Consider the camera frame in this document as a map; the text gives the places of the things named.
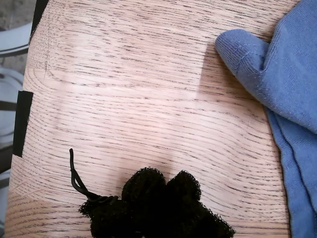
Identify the black tape piece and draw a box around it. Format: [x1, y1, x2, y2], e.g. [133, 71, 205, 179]
[28, 0, 49, 45]
[12, 90, 34, 158]

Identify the black gripper padded finger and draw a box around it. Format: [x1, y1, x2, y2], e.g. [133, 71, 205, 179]
[78, 167, 171, 238]
[168, 170, 236, 238]

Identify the black cable tie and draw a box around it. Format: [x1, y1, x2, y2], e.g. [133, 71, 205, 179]
[69, 148, 119, 205]

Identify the blue printed T-shirt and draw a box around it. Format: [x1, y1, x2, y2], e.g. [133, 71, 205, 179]
[214, 0, 317, 238]

